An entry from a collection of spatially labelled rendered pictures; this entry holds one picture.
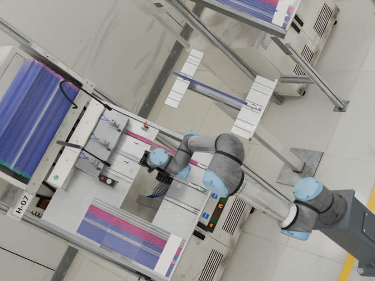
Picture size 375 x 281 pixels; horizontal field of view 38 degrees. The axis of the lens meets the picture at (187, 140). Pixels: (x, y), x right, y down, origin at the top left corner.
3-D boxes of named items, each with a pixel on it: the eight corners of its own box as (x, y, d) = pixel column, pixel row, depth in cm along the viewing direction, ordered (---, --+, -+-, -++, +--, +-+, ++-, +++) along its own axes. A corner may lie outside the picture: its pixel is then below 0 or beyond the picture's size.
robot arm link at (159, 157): (165, 168, 238) (148, 159, 237) (160, 170, 249) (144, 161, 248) (173, 153, 240) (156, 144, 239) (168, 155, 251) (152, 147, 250)
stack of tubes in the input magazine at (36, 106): (80, 88, 268) (36, 58, 252) (29, 180, 255) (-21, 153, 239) (68, 88, 277) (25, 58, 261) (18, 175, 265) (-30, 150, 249)
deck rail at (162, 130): (227, 159, 279) (228, 156, 273) (226, 163, 279) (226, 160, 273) (106, 104, 289) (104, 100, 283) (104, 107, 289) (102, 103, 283)
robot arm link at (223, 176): (326, 214, 223) (224, 149, 205) (311, 247, 220) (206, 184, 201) (308, 211, 234) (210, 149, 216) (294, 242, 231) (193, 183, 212)
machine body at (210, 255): (261, 202, 340) (200, 157, 304) (215, 307, 324) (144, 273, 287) (195, 185, 390) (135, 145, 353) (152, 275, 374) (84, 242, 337)
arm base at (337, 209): (349, 192, 236) (338, 183, 230) (344, 224, 229) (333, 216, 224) (318, 194, 246) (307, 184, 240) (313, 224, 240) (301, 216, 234)
